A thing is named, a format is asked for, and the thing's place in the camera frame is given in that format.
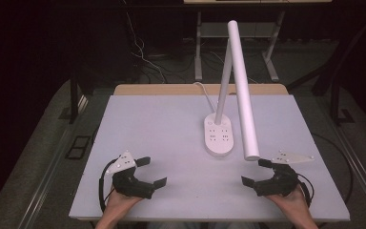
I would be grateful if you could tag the white table mat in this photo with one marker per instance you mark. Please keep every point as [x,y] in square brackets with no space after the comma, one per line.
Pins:
[171,136]

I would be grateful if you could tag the person's left hand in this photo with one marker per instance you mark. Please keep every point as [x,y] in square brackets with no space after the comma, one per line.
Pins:
[118,203]

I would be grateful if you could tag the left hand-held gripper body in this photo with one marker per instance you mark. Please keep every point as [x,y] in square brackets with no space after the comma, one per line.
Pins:
[130,186]

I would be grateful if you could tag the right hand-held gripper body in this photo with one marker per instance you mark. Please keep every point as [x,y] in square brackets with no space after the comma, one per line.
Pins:
[278,184]

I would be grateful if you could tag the black floor frame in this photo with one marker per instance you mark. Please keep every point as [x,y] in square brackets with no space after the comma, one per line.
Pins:
[77,148]

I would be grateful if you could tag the black metal stand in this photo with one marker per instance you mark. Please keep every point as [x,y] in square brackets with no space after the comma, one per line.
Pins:
[74,98]
[336,98]

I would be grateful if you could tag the aluminium floor rail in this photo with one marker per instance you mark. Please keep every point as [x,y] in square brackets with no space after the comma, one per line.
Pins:
[362,171]
[44,181]

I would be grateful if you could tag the white desk lamp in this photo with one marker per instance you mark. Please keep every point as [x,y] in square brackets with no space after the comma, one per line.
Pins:
[241,89]

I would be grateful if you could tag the person's right hand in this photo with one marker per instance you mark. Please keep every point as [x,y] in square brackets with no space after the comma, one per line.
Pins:
[288,203]

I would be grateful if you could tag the desk with grey metal legs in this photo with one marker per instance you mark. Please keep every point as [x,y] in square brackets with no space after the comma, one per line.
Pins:
[198,63]

